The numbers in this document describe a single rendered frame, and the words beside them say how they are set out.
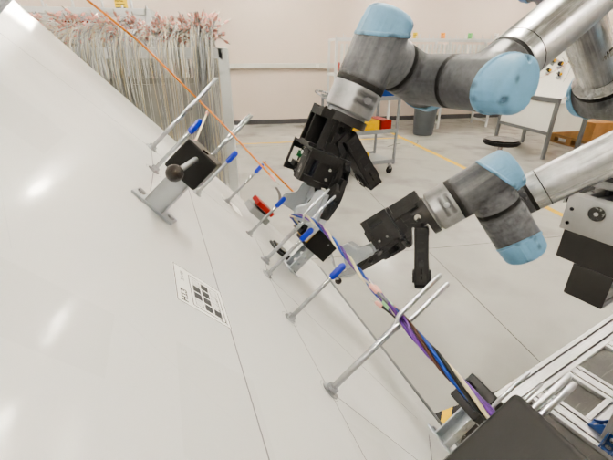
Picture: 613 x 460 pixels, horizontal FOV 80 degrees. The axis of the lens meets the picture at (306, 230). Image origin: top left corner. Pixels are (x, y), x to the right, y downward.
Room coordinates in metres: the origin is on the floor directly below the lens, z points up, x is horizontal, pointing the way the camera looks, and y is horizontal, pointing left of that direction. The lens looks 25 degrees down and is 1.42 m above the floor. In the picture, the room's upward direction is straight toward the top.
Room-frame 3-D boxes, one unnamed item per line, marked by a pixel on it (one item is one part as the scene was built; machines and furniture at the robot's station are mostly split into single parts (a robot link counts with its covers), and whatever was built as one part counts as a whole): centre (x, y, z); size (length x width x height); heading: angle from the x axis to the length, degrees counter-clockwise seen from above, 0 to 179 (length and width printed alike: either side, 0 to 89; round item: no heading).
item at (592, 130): (6.55, -5.13, 0.22); 1.20 x 0.80 x 0.44; 103
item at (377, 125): (4.79, -0.61, 0.54); 0.99 x 0.50 x 1.08; 112
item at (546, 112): (6.10, -3.80, 0.83); 1.18 x 0.72 x 1.65; 10
